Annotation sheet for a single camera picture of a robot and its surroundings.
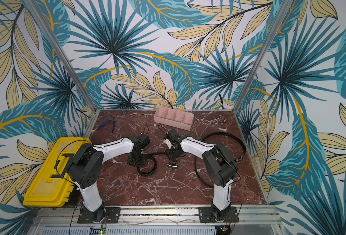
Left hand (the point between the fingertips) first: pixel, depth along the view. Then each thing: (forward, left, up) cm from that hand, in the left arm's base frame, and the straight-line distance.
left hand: (139, 167), depth 89 cm
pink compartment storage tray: (+36, -20, +5) cm, 42 cm away
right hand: (+8, -20, +1) cm, 21 cm away
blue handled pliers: (+36, +29, +1) cm, 46 cm away
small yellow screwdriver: (+38, -59, 0) cm, 71 cm away
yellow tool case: (-19, +36, +15) cm, 43 cm away
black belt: (+5, -7, +3) cm, 9 cm away
